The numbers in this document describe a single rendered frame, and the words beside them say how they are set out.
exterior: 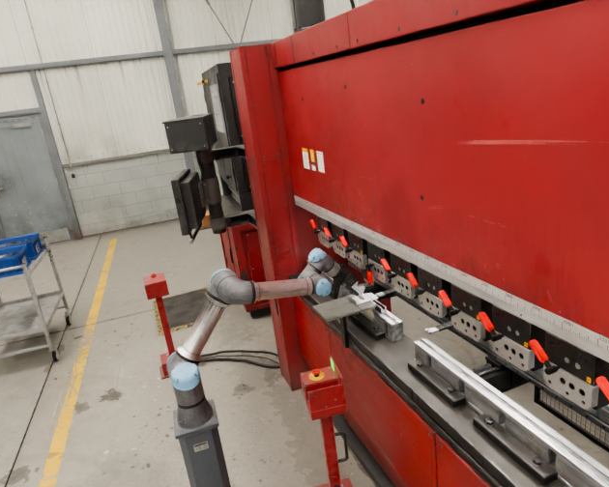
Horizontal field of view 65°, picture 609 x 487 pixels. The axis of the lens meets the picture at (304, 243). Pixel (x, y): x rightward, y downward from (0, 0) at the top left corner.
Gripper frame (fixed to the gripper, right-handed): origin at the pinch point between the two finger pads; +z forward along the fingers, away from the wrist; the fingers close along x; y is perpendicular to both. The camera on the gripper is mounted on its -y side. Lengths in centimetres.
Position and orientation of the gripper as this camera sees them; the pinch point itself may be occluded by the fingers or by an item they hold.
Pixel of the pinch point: (359, 296)
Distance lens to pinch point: 240.2
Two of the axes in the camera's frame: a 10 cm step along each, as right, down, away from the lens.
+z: 6.9, 5.8, 4.4
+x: -3.7, -2.5, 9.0
